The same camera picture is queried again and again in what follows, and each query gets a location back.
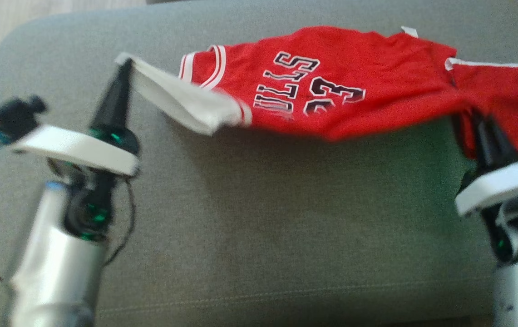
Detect red white basketball jersey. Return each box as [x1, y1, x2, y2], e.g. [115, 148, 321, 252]
[116, 26, 466, 142]

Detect red mesh shorts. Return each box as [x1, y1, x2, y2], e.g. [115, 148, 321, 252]
[444, 58, 518, 159]

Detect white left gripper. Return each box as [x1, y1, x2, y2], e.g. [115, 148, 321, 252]
[11, 59, 141, 178]

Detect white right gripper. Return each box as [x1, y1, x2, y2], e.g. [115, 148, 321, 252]
[454, 111, 518, 218]

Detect thin black left gripper cable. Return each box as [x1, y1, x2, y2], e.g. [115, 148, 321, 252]
[104, 178, 137, 267]

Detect large grey sofa cushion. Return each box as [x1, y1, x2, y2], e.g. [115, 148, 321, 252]
[0, 0, 518, 327]

